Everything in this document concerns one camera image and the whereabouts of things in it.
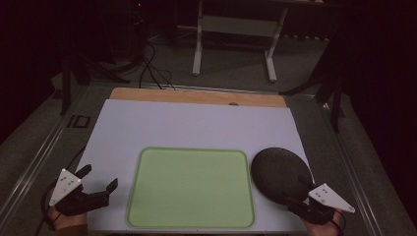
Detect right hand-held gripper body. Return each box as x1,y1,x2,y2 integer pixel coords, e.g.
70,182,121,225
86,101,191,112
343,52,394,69
287,182,356,226

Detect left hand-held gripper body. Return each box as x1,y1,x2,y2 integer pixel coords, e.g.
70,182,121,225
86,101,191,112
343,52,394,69
48,168,111,217

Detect black round plate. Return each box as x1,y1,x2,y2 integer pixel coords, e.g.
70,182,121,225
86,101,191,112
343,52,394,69
250,147,315,207

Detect person's right hand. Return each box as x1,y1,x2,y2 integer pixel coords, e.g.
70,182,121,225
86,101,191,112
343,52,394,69
302,209,344,236

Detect person's left hand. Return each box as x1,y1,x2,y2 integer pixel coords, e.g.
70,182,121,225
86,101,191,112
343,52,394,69
47,206,89,232

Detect green rectangular tray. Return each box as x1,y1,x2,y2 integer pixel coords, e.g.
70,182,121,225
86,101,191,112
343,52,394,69
125,147,257,230

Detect black stand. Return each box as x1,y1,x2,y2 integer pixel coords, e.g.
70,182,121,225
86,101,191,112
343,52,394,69
278,29,347,135
58,48,132,117

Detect white table mat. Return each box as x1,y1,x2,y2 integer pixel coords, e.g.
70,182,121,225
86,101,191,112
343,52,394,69
76,98,312,235

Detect wooden table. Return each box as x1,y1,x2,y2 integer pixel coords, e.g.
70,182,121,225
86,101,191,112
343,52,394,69
108,87,288,109

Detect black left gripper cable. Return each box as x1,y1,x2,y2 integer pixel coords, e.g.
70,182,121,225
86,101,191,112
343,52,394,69
33,146,87,236

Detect metal floor rail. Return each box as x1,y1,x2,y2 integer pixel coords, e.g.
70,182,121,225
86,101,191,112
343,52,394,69
317,96,386,236
0,86,89,227

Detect black rectangular floor bracket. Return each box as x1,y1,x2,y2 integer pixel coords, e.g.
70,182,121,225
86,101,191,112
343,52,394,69
66,114,91,130

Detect black floor cables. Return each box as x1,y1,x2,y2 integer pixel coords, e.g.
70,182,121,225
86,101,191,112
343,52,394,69
137,38,177,90

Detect white metal desk frame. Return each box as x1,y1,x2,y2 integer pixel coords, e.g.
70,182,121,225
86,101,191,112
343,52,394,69
191,0,290,84

